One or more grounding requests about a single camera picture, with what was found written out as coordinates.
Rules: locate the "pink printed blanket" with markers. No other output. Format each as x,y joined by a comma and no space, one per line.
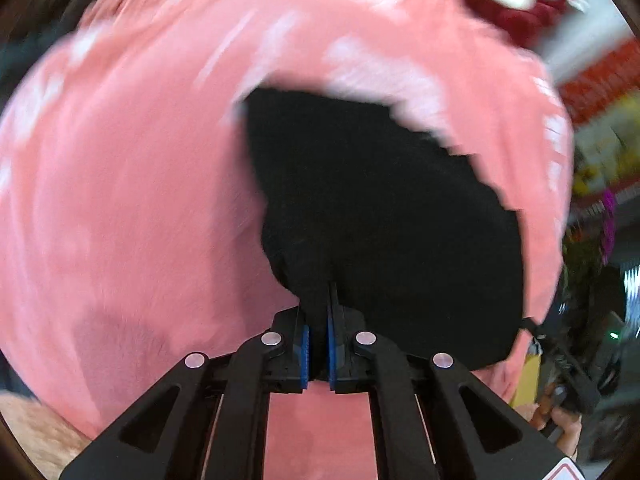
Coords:
125,185

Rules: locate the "black shirt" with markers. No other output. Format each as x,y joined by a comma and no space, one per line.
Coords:
390,210

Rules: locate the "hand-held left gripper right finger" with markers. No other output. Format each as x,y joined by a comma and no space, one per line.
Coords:
334,360

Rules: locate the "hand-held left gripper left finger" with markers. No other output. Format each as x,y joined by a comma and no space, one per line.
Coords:
302,360

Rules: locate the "cream fluffy blanket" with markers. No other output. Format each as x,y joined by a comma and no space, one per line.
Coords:
35,435

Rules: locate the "wall poster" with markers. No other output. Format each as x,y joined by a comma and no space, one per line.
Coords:
610,150

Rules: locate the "dark red plush toy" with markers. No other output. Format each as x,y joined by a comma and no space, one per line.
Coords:
520,15

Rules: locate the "person's right hand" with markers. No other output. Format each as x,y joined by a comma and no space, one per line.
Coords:
567,427

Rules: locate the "purple orchid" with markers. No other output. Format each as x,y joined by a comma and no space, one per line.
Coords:
607,220

